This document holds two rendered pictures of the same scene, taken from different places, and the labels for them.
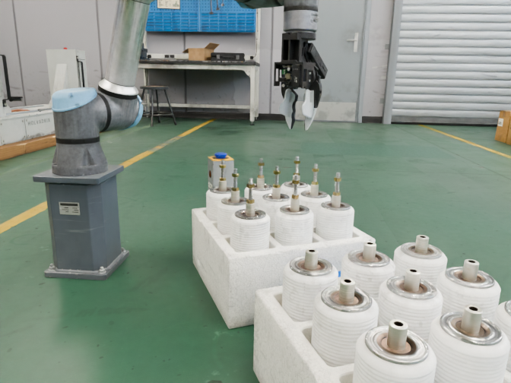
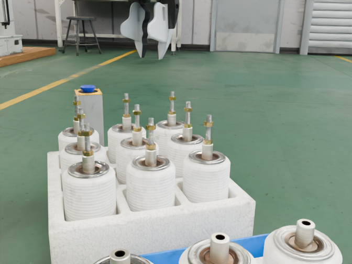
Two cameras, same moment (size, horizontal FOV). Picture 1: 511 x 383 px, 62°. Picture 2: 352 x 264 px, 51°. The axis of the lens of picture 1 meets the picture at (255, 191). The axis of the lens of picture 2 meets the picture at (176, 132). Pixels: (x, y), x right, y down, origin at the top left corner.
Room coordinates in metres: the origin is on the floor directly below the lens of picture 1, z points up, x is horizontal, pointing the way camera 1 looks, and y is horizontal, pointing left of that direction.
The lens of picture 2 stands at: (0.34, -0.17, 0.53)
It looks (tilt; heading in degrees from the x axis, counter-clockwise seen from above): 18 degrees down; 2
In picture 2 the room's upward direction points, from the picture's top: 1 degrees clockwise
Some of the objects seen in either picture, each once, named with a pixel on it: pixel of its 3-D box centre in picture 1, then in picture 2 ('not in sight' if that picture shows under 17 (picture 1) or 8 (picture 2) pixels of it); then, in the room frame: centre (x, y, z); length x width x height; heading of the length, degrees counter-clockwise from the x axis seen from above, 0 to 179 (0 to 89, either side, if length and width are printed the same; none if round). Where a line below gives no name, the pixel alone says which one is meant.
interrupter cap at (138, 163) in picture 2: (294, 210); (151, 163); (1.01, -0.10, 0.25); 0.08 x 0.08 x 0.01
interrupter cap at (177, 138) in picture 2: (314, 194); (187, 139); (1.16, -0.17, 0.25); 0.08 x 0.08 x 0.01
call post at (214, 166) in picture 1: (220, 204); (90, 144); (1.36, 0.12, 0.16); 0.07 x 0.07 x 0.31; 21
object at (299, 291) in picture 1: (308, 312); not in sight; (0.68, -0.10, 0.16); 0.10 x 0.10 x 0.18
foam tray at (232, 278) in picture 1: (274, 251); (138, 208); (1.12, -0.06, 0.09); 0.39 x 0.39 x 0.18; 21
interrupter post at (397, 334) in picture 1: (397, 335); not in sight; (0.46, -0.18, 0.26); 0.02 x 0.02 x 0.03
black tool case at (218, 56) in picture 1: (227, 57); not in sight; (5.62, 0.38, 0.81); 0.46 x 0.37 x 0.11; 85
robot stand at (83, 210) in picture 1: (85, 219); not in sight; (1.20, 0.51, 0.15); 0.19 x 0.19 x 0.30; 85
